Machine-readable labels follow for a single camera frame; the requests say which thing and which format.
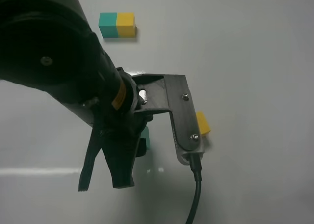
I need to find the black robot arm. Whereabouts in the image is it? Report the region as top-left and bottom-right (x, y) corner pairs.
(0, 0), (149, 191)

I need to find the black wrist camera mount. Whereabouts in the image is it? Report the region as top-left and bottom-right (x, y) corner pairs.
(132, 74), (204, 165)

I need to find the black camera cable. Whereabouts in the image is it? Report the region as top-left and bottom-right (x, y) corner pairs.
(184, 153), (204, 224)

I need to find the green template block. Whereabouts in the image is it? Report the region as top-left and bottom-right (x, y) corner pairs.
(98, 12), (119, 39)

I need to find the yellow template block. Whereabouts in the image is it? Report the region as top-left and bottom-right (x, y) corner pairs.
(116, 12), (136, 38)

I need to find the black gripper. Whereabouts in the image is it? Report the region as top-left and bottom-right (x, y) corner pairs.
(78, 67), (153, 192)

